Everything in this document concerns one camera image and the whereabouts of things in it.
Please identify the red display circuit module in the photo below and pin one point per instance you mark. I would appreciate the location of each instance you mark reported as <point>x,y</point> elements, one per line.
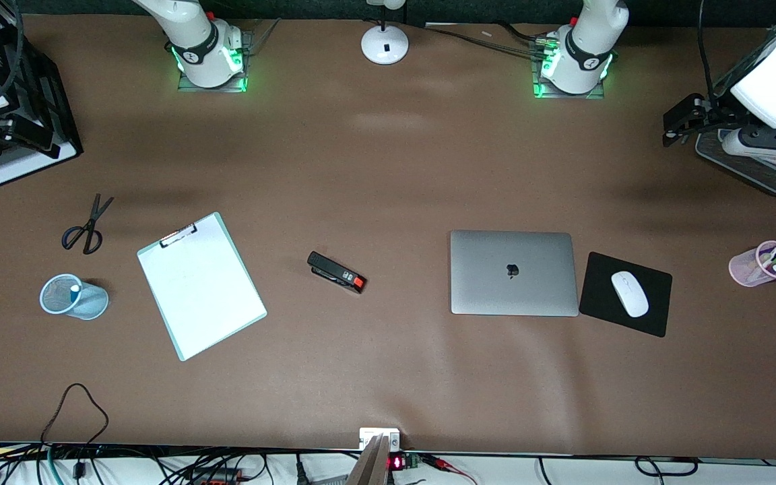
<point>401,462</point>

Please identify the grey mesh desk tray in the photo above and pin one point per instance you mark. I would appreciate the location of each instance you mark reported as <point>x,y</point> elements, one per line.
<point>758,172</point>

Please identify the black stapler red end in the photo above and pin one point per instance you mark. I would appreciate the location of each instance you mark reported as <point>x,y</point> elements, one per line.
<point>335,271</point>

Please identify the black mouse pad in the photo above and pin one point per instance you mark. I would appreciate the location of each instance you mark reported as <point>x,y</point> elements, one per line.
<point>627,323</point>

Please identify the pink mesh pen cup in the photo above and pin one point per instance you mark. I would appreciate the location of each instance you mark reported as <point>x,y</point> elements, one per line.
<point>758,266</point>

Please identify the black stacked document tray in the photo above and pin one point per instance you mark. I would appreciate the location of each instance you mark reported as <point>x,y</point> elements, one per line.
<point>58,101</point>

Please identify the light blue mesh pen cup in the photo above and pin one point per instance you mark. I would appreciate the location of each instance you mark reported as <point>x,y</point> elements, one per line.
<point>75,306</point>

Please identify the silver laptop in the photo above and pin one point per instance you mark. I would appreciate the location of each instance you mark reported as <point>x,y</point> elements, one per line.
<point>512,289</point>

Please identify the black scissors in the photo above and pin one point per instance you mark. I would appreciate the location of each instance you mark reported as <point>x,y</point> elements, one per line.
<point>89,232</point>

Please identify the grey camera stand post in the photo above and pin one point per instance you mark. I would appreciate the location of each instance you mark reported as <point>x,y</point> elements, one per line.
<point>369,465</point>

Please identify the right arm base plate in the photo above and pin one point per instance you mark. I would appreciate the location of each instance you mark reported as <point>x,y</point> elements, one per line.
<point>186,85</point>

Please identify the white power socket box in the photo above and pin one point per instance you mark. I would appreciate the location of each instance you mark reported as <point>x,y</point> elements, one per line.
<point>369,434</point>

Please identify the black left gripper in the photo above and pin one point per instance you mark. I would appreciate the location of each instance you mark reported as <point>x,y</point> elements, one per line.
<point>717,115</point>

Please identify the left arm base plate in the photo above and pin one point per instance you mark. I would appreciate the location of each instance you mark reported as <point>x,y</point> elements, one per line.
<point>541,93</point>

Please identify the white paper sheet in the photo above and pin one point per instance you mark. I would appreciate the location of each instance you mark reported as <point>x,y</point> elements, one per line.
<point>206,303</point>

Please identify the white round lamp base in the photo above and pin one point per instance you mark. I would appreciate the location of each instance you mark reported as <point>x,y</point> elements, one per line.
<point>384,44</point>

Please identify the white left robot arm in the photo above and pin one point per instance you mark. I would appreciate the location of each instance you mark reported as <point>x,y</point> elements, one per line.
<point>587,54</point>

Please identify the mint green clipboard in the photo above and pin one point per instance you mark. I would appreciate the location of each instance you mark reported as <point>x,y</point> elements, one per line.
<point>203,296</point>

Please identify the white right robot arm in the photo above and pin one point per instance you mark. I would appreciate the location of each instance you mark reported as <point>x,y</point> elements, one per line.
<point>203,47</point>

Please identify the blue marker white cap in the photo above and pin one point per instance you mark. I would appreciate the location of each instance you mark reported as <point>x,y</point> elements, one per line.
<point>76,289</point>

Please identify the white computer mouse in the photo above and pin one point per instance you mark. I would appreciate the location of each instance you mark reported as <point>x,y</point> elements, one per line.
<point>630,294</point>

